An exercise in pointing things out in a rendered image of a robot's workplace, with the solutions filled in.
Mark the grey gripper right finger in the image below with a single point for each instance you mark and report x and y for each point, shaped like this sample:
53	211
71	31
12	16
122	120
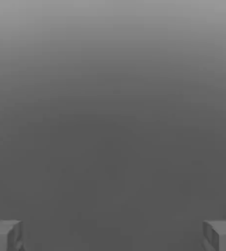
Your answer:
223	236

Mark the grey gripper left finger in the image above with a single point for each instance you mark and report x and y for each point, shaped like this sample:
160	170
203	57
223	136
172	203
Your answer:
1	236

